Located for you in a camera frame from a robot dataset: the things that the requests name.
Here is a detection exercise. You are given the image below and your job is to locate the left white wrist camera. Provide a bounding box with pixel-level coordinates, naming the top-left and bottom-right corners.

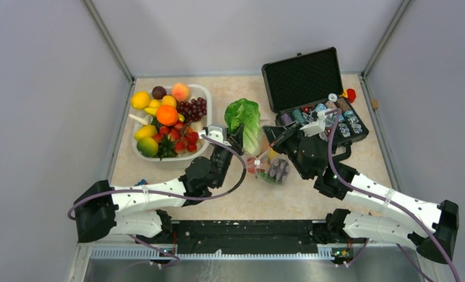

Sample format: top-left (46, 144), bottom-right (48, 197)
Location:
top-left (200, 125), bottom-right (230, 146)

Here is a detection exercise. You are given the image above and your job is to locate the clear zip top bag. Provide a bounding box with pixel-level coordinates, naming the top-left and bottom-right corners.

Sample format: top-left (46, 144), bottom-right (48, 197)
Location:
top-left (245, 130), bottom-right (288, 186)

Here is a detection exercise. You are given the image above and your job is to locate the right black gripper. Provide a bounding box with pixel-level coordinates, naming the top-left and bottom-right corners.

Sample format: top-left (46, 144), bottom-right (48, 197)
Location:
top-left (262, 120), bottom-right (311, 180)

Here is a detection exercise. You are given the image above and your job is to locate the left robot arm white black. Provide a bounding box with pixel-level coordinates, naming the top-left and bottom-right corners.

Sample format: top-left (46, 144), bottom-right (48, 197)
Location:
top-left (68, 125), bottom-right (247, 243)

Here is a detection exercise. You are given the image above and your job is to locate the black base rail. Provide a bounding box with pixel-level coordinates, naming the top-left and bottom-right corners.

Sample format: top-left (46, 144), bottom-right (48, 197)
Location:
top-left (149, 220), bottom-right (364, 254)

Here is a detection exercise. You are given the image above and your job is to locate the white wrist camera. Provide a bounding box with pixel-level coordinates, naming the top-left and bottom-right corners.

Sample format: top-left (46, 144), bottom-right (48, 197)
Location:
top-left (200, 125), bottom-right (230, 146)
top-left (300, 110), bottom-right (326, 137)

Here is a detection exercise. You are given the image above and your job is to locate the peach at back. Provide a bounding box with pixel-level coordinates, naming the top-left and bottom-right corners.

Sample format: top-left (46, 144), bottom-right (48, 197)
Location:
top-left (171, 83), bottom-right (191, 102)

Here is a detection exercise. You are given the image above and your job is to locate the white fruit tray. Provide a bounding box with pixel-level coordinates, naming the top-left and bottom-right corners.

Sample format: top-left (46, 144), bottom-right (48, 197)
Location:
top-left (132, 84), bottom-right (213, 168)

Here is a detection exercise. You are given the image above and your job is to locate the yellow lemon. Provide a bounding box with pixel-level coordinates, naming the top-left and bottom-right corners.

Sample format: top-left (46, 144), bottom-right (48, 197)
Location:
top-left (130, 91), bottom-right (151, 110)

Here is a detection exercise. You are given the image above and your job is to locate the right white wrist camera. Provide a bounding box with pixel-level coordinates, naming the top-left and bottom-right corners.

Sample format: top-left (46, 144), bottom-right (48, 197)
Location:
top-left (300, 110), bottom-right (326, 137)

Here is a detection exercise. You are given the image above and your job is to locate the strawberry cluster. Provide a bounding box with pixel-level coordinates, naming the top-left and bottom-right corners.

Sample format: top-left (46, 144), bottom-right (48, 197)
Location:
top-left (152, 122), bottom-right (200, 160)

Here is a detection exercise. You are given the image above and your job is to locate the large orange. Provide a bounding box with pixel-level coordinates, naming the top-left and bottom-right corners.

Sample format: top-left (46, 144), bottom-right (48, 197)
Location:
top-left (156, 105), bottom-right (179, 126)

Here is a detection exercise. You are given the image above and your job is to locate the dark plum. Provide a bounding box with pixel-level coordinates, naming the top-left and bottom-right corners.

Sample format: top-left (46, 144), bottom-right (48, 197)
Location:
top-left (151, 86), bottom-right (167, 100)

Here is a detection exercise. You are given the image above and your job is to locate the black poker chip case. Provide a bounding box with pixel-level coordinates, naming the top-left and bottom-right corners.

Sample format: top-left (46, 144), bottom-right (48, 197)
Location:
top-left (261, 47), bottom-right (369, 148)

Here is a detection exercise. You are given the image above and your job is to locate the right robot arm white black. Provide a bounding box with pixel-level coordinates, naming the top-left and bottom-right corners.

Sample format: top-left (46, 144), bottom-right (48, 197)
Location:
top-left (262, 123), bottom-right (459, 264)

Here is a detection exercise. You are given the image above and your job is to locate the red blue block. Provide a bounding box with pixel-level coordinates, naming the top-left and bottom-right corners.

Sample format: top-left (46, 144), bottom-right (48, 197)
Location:
top-left (136, 179), bottom-right (148, 186)

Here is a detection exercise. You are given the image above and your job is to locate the dark grapes bunch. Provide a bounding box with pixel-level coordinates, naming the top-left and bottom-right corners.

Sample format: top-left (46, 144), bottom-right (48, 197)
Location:
top-left (176, 98), bottom-right (207, 123)

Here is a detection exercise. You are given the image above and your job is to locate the red small object behind case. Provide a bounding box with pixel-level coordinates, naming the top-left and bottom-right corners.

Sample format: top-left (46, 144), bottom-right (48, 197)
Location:
top-left (340, 88), bottom-right (356, 103)

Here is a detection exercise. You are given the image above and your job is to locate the green lettuce leaf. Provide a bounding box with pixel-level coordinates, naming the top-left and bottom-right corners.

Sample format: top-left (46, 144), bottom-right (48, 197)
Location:
top-left (224, 98), bottom-right (261, 156)

